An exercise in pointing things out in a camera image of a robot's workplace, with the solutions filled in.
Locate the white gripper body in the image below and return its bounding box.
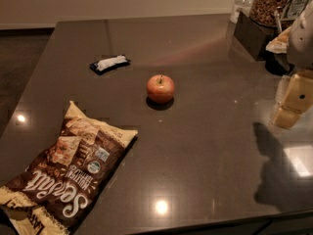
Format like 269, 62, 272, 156
287, 1, 313, 69

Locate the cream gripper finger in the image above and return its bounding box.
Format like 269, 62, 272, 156
273, 70, 313, 129

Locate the red apple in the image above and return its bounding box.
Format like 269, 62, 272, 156
146, 74, 175, 104

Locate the brown chip bag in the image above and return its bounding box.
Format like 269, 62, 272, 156
0, 102, 137, 235

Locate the yellow snack packet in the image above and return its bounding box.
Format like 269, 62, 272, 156
266, 27, 291, 54

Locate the black round bowl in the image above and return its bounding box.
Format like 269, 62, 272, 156
265, 52, 294, 76

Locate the dark brown box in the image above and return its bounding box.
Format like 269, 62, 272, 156
234, 12, 276, 61

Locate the clear plastic water bottle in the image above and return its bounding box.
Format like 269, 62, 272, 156
229, 0, 253, 24

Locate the black white snack bar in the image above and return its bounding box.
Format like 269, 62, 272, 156
89, 55, 130, 75

